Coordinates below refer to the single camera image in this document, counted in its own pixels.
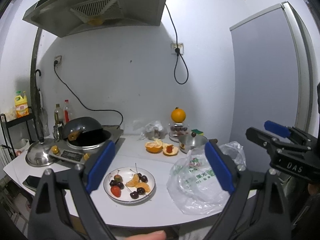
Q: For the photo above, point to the yellow detergent bottle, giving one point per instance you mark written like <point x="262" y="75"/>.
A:
<point x="22" y="106"/>

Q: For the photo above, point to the orange peel half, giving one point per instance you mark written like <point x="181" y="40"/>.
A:
<point x="175" y="151"/>
<point x="154" y="147"/>

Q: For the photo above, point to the red cap bottle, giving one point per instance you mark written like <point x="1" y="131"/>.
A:
<point x="67" y="112"/>

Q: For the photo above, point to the green yellow sponge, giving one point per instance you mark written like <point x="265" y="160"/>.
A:
<point x="197" y="131"/>

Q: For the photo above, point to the clear plastic bag green print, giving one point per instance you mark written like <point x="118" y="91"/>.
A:
<point x="197" y="197"/>

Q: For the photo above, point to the white round plate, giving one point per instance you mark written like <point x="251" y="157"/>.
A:
<point x="123" y="197"/>

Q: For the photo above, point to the small crumpled plastic bag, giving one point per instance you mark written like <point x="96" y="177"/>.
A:
<point x="146" y="127"/>

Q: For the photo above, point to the black smartphone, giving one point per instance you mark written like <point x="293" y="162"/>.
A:
<point x="31" y="181"/>

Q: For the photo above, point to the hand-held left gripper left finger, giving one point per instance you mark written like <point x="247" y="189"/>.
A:
<point x="100" y="168"/>

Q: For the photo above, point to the person's left hand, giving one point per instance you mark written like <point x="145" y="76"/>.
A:
<point x="147" y="236"/>

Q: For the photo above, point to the silver induction cooker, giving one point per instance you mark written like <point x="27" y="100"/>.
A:
<point x="72" y="154"/>

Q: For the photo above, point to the dark red cherry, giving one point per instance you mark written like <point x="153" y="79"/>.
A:
<point x="140" y="191"/>
<point x="120" y="185"/>
<point x="134" y="195"/>
<point x="144" y="178"/>
<point x="139" y="175"/>
<point x="113" y="183"/>

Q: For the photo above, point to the grey vertical pipe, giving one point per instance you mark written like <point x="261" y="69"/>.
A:
<point x="33" y="62"/>

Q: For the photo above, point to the small metal container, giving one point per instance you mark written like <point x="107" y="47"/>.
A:
<point x="57" y="132"/>

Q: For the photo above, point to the black metal rack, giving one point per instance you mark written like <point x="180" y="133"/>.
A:
<point x="18" y="120"/>

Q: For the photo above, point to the grey refrigerator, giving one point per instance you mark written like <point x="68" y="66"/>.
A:
<point x="265" y="80"/>

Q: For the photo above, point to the red fruit piece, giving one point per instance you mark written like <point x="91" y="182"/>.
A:
<point x="169" y="149"/>

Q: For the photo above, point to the black umbrella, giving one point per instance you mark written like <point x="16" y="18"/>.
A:
<point x="39" y="105"/>

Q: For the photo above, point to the red strawberry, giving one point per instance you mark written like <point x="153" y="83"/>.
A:
<point x="115" y="191"/>
<point x="118" y="178"/>

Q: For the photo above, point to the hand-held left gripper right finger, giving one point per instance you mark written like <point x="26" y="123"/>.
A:
<point x="220" y="168"/>

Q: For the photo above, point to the steel pot lid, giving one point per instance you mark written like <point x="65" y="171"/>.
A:
<point x="40" y="155"/>

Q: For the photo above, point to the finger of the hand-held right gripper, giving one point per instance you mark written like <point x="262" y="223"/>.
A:
<point x="260" y="135"/>
<point x="276" y="128"/>

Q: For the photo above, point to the whole orange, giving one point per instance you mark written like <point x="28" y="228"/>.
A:
<point x="178" y="115"/>

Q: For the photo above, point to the peeled tangerine piece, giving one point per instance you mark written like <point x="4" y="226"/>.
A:
<point x="143" y="186"/>
<point x="133" y="181"/>

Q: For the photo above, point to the white wall socket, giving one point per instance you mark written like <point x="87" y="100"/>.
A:
<point x="58" y="59"/>
<point x="181" y="45"/>

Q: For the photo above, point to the dark oil bottle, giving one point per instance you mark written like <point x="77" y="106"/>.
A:
<point x="58" y="115"/>

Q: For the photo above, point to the glass container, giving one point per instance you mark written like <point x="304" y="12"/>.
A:
<point x="178" y="130"/>

